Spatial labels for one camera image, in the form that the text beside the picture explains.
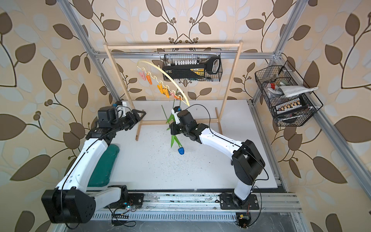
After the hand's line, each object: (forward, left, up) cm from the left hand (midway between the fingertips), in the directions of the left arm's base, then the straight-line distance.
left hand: (144, 114), depth 76 cm
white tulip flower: (+8, -13, -13) cm, 21 cm away
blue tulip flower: (-14, -20, -15) cm, 28 cm away
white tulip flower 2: (+7, -12, -16) cm, 21 cm away
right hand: (0, -13, -11) cm, 17 cm away
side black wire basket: (+21, -71, +8) cm, 74 cm away
